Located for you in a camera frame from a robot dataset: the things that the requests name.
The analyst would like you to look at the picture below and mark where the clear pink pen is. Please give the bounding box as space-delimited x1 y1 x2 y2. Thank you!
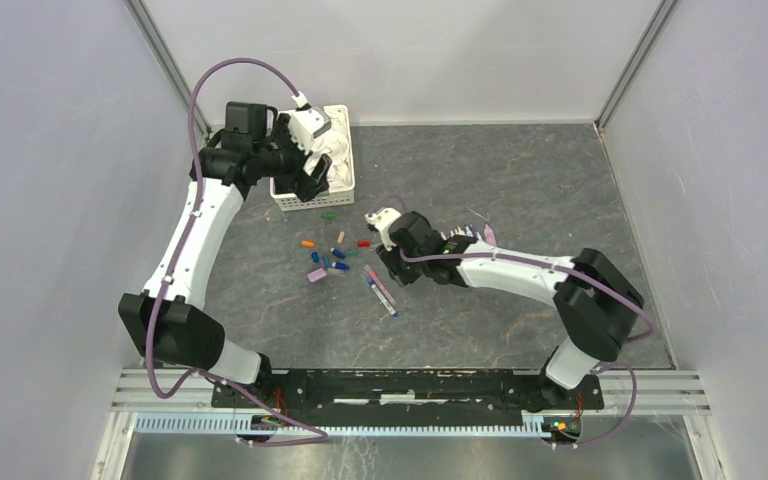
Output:
364 265 396 306

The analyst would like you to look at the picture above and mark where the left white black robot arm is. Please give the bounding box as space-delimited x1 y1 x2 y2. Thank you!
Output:
118 102 350 408

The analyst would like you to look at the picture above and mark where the black mounting base plate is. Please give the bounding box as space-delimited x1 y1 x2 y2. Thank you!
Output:
210 368 605 429

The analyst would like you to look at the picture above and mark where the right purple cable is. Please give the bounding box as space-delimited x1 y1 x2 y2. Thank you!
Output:
366 194 658 450

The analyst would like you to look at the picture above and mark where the pink highlighter pen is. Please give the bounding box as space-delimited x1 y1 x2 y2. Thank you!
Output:
483 224 497 246

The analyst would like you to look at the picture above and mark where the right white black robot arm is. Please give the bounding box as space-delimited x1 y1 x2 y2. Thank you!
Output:
365 208 655 408

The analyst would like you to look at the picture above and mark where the purple cable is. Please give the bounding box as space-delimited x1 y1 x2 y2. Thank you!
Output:
144 56 332 448
366 194 658 450

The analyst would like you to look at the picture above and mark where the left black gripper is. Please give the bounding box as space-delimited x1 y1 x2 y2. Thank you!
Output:
254 115 332 202

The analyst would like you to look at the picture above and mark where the white slotted cable duct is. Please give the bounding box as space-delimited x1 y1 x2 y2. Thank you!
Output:
134 412 550 439

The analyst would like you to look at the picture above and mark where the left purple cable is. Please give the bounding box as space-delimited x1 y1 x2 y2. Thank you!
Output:
144 56 332 448

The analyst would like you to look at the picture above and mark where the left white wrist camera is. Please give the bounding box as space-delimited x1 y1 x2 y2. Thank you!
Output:
286 107 332 154

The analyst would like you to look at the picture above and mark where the white crumpled cloth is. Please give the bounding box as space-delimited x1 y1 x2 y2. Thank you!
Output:
312 105 353 189

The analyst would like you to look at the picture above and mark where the white plastic basket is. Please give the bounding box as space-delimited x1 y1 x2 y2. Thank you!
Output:
269 104 356 212

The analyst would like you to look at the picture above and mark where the pink highlighter cap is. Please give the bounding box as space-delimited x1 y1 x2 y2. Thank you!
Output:
307 268 328 283

